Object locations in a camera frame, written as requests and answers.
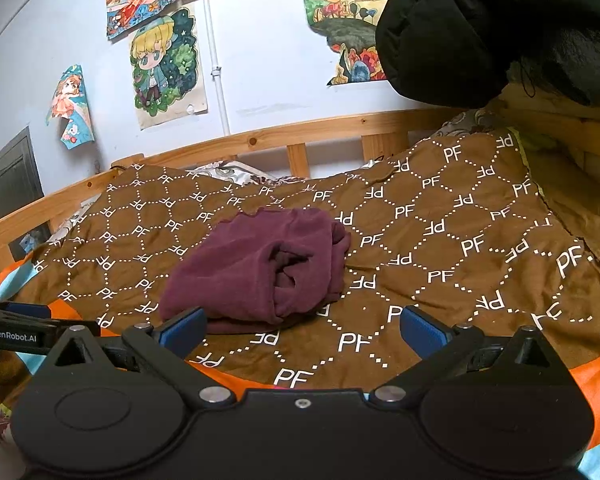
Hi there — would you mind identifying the grey patterned pillow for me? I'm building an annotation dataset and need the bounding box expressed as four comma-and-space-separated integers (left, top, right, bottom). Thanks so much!
195, 160, 281, 186
432, 110, 506, 137

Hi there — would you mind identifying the orange-haired cartoon girl poster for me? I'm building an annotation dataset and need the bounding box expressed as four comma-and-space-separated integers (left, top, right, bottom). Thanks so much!
47, 65, 95, 150

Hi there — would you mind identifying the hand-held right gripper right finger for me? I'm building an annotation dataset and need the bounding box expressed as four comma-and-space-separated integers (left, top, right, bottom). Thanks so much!
367, 306, 573, 406

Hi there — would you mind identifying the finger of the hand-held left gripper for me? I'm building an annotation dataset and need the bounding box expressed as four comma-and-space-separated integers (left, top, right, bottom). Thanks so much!
0, 300, 101, 337

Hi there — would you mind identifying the black puffer jacket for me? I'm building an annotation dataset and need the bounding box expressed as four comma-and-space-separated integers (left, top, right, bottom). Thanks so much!
375, 0, 600, 111

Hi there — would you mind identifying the wooden bed frame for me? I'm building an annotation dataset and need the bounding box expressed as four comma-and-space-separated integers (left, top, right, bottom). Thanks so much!
0, 85, 600, 273

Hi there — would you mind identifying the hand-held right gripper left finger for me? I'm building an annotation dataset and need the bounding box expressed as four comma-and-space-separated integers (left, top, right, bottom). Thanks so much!
35, 306, 238, 406

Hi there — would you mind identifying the colourful landscape poster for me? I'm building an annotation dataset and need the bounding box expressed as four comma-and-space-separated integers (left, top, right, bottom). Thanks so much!
300, 0, 396, 86

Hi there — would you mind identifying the white wall pipe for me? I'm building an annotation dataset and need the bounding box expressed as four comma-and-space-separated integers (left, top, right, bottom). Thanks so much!
202, 0, 231, 137

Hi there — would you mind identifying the brown printed blanket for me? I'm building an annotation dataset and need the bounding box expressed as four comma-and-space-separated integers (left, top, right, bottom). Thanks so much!
0, 127, 600, 480

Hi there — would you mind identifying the plain brown cloth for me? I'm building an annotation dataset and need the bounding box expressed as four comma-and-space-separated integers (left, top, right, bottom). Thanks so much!
522, 145, 600, 281

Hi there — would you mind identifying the red-dressed cartoon girl poster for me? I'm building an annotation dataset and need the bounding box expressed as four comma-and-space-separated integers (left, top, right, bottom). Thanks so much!
105, 0, 178, 41

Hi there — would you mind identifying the blond cartoon figure poster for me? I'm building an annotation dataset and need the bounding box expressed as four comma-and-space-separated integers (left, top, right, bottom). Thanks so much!
130, 5, 208, 131

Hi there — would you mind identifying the purple long-sleeved shirt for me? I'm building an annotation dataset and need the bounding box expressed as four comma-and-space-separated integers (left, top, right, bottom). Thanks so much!
159, 208, 352, 336

